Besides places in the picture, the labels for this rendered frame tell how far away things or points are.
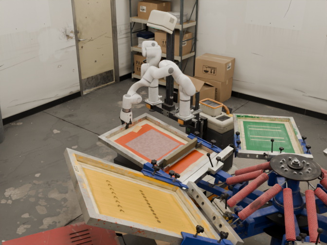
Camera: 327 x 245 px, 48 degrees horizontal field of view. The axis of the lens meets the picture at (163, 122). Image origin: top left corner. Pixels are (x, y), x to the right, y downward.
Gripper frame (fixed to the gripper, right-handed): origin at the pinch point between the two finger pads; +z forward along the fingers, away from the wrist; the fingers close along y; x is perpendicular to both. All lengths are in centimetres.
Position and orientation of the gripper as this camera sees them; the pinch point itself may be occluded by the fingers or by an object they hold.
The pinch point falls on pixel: (125, 125)
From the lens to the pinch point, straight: 307.7
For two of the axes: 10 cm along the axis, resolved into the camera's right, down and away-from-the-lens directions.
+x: -6.1, 3.4, -7.1
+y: -7.8, -4.1, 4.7
